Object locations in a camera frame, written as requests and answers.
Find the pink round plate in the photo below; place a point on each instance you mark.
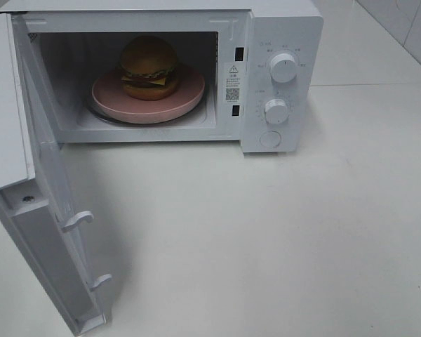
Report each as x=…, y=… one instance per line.
x=144, y=102

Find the white microwave oven body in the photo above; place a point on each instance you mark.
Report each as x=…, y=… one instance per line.
x=229, y=42

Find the lower white microwave knob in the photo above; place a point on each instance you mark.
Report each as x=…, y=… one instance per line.
x=276, y=111

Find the white microwave door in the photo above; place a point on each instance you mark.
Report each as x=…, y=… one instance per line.
x=36, y=204

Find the white microwave knob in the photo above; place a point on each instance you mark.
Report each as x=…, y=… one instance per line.
x=283, y=67
x=276, y=111

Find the upper white microwave knob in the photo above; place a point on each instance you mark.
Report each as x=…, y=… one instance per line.
x=283, y=67

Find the toy burger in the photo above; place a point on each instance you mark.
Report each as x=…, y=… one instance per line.
x=148, y=67

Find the round door release button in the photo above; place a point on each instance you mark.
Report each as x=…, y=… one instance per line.
x=270, y=139

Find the glass microwave turntable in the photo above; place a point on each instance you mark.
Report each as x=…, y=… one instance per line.
x=199, y=117

